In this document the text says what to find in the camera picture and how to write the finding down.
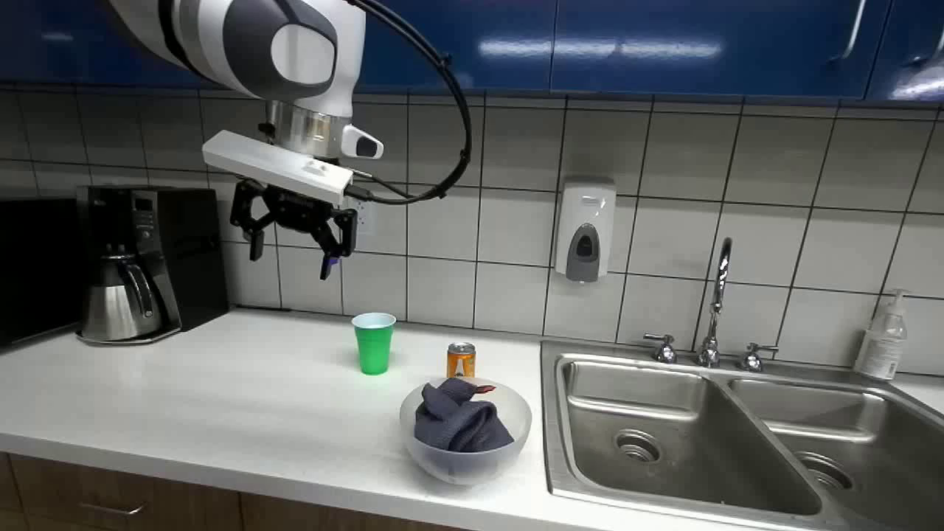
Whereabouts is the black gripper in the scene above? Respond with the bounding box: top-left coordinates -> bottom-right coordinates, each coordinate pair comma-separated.
227,180 -> 360,285

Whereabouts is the dark blue towel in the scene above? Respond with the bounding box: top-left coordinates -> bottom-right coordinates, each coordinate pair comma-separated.
412,379 -> 516,454

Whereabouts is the translucent white bowl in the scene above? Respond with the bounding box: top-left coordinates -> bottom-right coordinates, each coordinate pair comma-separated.
394,376 -> 534,487

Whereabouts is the black coffee maker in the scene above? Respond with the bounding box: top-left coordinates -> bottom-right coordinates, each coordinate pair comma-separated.
72,183 -> 233,350

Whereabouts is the green plastic cup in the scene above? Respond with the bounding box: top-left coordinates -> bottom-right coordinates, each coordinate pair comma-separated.
348,311 -> 398,379

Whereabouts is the steel coffee carafe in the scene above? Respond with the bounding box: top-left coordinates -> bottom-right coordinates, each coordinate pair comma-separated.
80,248 -> 164,345

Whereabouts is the orange soda can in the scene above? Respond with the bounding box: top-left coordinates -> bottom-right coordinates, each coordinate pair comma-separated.
444,339 -> 480,385

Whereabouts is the black microwave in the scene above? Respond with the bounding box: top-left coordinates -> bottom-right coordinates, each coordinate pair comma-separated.
0,196 -> 87,354

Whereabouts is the wide blue cabinet door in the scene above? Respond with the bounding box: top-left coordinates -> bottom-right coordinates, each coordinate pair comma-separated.
0,0 -> 555,99

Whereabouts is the chrome faucet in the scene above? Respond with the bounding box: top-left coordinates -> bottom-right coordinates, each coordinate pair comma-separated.
692,234 -> 738,370

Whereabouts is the stainless steel double sink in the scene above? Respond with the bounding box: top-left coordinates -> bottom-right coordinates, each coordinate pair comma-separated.
537,338 -> 944,531

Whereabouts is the clear soap pump bottle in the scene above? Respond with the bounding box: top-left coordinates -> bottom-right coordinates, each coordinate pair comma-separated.
848,289 -> 910,385

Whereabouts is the narrow blue cabinet door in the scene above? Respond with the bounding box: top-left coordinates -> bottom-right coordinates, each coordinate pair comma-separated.
865,0 -> 944,109

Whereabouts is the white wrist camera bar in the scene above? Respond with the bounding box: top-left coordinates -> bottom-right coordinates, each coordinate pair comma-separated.
199,128 -> 357,206

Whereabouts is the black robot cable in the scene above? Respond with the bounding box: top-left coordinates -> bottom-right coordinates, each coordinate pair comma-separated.
348,0 -> 475,211

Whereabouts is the white wall soap dispenser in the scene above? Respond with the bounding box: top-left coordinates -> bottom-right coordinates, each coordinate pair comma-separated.
550,180 -> 620,288

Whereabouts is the metal drawer handle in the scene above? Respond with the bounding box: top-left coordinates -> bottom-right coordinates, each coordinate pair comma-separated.
72,500 -> 146,524

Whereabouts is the wooden drawer front with handle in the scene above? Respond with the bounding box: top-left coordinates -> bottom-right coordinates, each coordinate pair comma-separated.
0,453 -> 244,531

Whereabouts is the chrome faucet handle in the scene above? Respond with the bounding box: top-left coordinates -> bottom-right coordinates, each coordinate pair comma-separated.
640,332 -> 682,366
738,339 -> 780,376

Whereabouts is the blue cabinet door with handle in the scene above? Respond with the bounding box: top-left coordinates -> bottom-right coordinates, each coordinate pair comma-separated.
544,0 -> 878,105

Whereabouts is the silver cabinet door handle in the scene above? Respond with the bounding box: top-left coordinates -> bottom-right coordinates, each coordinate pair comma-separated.
826,0 -> 873,68

